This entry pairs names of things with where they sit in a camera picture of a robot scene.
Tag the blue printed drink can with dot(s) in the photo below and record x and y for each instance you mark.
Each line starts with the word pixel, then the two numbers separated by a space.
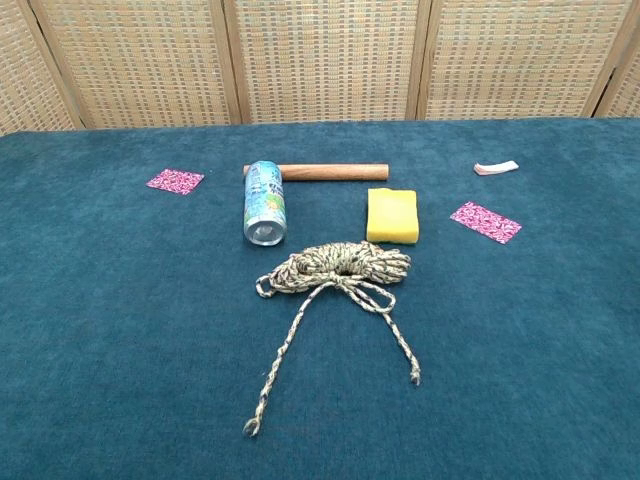
pixel 265 200

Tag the brown wooden round stick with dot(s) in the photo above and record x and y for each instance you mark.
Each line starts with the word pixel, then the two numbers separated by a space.
pixel 335 171

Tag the yellow rectangular sponge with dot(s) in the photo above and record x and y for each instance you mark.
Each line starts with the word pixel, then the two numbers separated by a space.
pixel 392 215

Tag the pink patterned card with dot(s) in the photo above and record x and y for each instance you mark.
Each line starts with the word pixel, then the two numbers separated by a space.
pixel 175 181
pixel 485 222

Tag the woven bamboo screen panel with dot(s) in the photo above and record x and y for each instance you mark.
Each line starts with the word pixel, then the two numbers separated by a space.
pixel 140 60
pixel 325 60
pixel 25 65
pixel 520 55
pixel 627 90

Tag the white folded paper stack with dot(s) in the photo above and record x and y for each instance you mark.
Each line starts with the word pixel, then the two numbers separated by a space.
pixel 495 168

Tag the blue carpet table cover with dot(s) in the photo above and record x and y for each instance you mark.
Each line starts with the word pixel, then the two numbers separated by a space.
pixel 125 325

